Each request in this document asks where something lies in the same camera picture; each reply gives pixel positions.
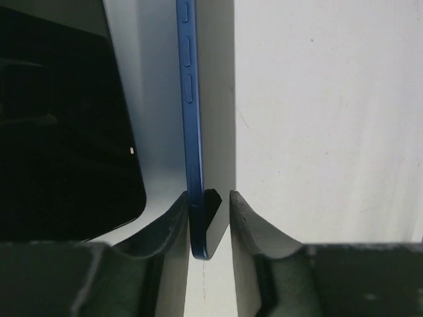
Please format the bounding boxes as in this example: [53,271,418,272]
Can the teal phone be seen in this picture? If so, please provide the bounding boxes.
[1,1,146,242]

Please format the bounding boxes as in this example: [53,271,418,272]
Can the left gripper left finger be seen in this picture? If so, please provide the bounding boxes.
[1,194,189,316]

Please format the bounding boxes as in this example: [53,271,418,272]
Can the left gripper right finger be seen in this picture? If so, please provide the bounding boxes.
[230,191,422,316]

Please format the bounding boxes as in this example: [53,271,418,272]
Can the blue phone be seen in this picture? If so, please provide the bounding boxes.
[176,0,222,260]

